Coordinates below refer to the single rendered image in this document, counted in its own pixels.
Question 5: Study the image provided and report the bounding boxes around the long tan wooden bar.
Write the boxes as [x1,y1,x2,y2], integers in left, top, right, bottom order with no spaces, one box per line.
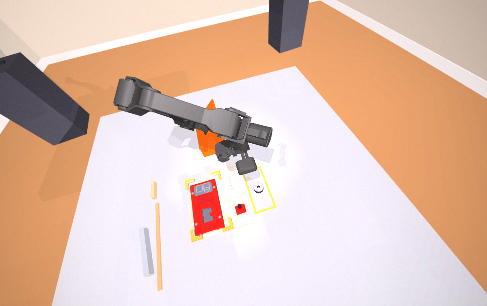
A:
[155,203,162,291]

